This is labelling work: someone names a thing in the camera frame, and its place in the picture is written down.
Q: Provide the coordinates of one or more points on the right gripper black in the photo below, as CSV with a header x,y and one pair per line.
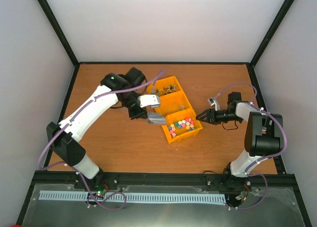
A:
x,y
210,113

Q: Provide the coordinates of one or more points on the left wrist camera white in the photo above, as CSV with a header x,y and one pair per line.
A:
x,y
151,100

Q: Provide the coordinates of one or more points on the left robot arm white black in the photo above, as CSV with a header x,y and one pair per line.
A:
x,y
64,137

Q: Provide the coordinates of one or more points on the pile of star candies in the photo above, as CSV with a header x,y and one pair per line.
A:
x,y
181,126

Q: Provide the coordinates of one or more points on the pile of lollipops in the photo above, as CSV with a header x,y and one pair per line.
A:
x,y
166,90

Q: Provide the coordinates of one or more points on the silver metal scoop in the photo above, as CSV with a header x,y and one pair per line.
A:
x,y
156,118

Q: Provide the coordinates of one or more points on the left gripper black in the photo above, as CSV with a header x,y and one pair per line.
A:
x,y
141,114

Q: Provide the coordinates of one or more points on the light blue cable duct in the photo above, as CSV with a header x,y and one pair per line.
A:
x,y
137,198

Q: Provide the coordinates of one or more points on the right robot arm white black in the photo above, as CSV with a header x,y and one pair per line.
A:
x,y
264,136

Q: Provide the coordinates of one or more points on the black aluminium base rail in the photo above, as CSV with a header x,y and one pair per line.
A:
x,y
210,181

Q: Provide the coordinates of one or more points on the yellow three-compartment bin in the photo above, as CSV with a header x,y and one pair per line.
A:
x,y
174,107

